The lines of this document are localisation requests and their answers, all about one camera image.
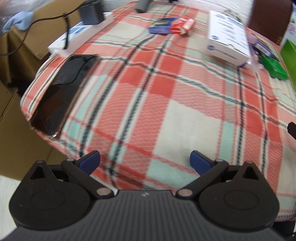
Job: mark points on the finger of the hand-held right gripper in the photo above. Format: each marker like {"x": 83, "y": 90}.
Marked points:
{"x": 291, "y": 128}

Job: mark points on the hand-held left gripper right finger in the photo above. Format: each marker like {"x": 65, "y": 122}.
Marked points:
{"x": 200, "y": 162}

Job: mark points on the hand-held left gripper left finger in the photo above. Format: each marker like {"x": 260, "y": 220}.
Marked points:
{"x": 89, "y": 161}

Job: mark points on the red plaid blanket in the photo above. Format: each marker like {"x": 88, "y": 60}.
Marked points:
{"x": 185, "y": 115}

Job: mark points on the green plastic packet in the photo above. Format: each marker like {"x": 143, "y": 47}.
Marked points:
{"x": 275, "y": 67}

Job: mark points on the black smartphone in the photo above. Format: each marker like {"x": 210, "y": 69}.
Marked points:
{"x": 62, "y": 97}

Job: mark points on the green paper bag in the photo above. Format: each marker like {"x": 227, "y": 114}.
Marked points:
{"x": 290, "y": 53}

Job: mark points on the cardboard box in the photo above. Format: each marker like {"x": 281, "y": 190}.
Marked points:
{"x": 13, "y": 139}

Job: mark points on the white printed carton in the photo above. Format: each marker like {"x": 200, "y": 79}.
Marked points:
{"x": 227, "y": 44}

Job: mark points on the brown chair back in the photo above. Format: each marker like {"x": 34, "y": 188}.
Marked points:
{"x": 270, "y": 18}

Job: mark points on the white power strip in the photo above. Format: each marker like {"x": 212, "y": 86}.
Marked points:
{"x": 81, "y": 34}

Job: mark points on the red card box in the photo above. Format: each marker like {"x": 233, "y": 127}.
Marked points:
{"x": 182, "y": 25}

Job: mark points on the blue card box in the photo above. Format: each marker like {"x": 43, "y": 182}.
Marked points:
{"x": 160, "y": 26}

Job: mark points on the black power adapter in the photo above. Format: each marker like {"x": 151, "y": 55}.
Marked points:
{"x": 91, "y": 12}

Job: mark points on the light blue cloth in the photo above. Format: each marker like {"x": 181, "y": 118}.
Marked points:
{"x": 18, "y": 19}

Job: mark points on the clear plastic bag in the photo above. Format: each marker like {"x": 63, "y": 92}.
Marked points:
{"x": 11, "y": 5}

